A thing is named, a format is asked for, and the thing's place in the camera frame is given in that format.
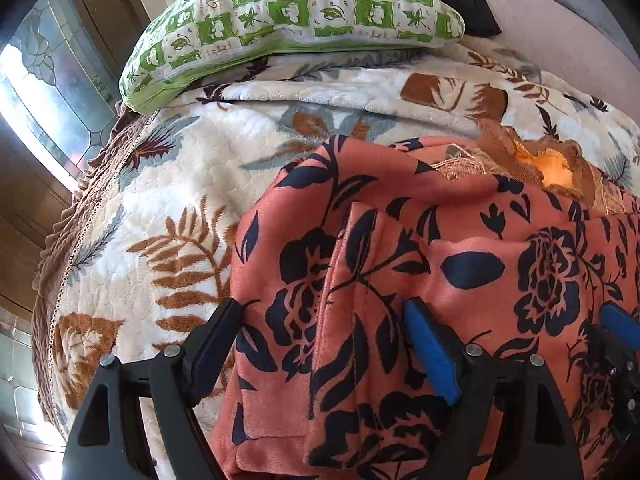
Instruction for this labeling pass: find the leaf print blanket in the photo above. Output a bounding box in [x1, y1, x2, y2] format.
[50, 40, 640, 461]

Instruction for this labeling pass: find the brown lace cloth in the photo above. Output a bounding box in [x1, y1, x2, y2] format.
[435, 120, 626, 211]

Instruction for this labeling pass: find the stained glass window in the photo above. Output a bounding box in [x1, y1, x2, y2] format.
[0, 0, 121, 181]

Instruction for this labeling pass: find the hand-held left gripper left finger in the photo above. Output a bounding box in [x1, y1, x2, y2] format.
[62, 298, 244, 480]

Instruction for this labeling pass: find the pink padded headboard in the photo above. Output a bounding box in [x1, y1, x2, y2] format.
[460, 0, 640, 106]

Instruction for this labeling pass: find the green checkered pillow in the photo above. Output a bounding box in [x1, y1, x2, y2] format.
[119, 0, 466, 113]

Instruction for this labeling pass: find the brown frilled bedspread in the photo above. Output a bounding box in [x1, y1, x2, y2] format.
[30, 105, 156, 441]

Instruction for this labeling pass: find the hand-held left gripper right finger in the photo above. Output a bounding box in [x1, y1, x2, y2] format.
[404, 297, 583, 480]

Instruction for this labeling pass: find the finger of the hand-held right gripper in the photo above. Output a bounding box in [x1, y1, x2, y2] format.
[585, 302, 640, 446]

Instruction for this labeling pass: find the orange floral garment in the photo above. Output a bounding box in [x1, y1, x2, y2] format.
[212, 135, 640, 480]

